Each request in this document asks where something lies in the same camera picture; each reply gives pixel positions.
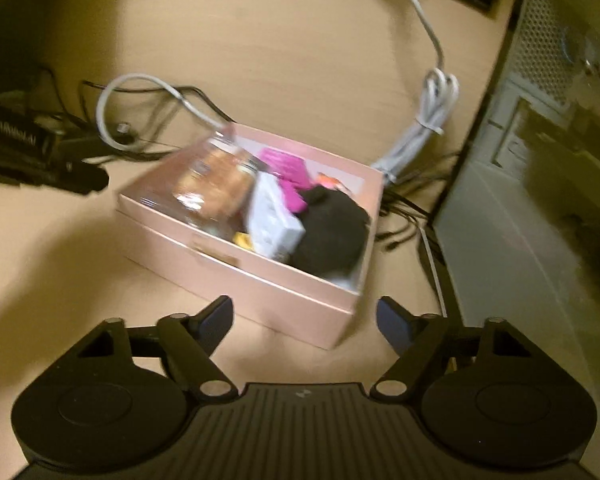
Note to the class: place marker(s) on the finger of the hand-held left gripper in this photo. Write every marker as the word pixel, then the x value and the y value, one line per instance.
pixel 87 177

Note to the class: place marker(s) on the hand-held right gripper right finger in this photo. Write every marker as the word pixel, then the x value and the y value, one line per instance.
pixel 392 320

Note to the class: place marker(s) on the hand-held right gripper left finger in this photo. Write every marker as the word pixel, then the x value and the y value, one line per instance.
pixel 215 317

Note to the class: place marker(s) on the pink box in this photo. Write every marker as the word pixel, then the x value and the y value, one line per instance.
pixel 260 290

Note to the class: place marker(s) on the small yellow item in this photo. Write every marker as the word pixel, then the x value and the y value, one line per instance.
pixel 242 240

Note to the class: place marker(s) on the black plush toy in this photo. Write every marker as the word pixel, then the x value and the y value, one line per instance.
pixel 330 230

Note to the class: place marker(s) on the white and yellow box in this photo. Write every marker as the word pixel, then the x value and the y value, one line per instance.
pixel 270 215

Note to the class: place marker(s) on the clear packet with orange contents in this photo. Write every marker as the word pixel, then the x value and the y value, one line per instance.
pixel 215 175

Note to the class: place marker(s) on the grey computer tower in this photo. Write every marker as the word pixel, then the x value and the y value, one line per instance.
pixel 505 235

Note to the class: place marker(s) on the small orange toy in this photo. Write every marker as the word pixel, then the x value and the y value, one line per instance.
pixel 327 180

